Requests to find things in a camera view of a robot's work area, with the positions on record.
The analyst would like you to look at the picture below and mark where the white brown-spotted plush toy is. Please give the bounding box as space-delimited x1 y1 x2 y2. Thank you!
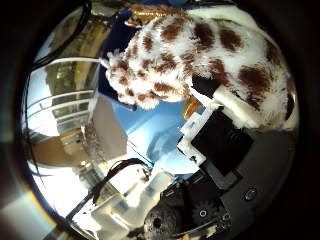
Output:
104 13 296 132

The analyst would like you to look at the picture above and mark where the thick black looped cable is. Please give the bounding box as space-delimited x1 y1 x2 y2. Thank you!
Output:
30 0 93 72

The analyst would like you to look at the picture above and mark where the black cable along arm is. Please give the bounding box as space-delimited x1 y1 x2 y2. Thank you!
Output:
64 157 152 225

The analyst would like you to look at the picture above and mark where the white framed glass window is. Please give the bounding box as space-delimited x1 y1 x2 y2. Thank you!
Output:
24 57 102 138

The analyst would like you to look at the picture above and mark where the brown striped plush toy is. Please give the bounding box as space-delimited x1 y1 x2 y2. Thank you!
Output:
125 3 188 28

